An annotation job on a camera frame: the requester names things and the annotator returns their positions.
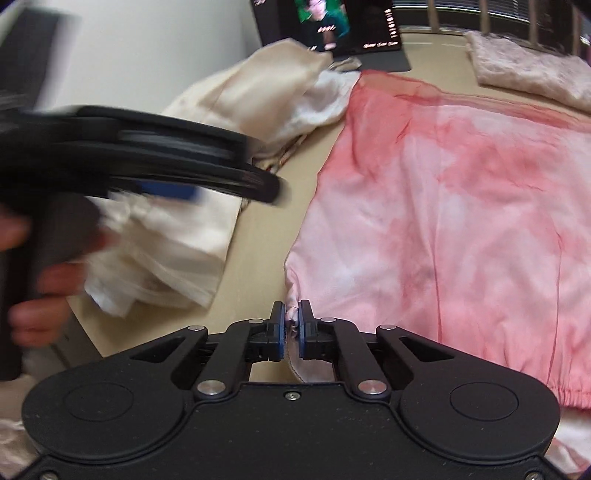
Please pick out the window blinds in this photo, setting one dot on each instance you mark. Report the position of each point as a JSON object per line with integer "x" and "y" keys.
{"x": 461, "y": 7}

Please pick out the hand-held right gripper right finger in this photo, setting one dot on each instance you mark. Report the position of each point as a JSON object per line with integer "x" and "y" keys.
{"x": 302, "y": 330}

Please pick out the folded pale pink lace cloth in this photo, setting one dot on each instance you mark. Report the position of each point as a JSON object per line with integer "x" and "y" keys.
{"x": 526, "y": 69}

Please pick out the pink tie-dye garment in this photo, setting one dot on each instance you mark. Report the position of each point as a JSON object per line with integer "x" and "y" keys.
{"x": 438, "y": 207}

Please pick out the metal window guard bars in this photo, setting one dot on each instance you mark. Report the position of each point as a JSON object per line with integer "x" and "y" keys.
{"x": 508, "y": 23}

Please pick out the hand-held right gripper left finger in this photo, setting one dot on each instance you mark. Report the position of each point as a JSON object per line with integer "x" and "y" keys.
{"x": 277, "y": 330}

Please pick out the person's left hand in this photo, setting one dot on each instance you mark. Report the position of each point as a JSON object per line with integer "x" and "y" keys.
{"x": 60, "y": 277}

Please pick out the tablet in black folio stand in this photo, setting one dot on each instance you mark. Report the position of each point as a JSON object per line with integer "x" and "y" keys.
{"x": 351, "y": 32}

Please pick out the cream white garment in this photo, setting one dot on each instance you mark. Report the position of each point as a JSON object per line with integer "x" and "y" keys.
{"x": 240, "y": 101}

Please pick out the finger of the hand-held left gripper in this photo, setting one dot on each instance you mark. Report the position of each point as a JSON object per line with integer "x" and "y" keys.
{"x": 171, "y": 190}

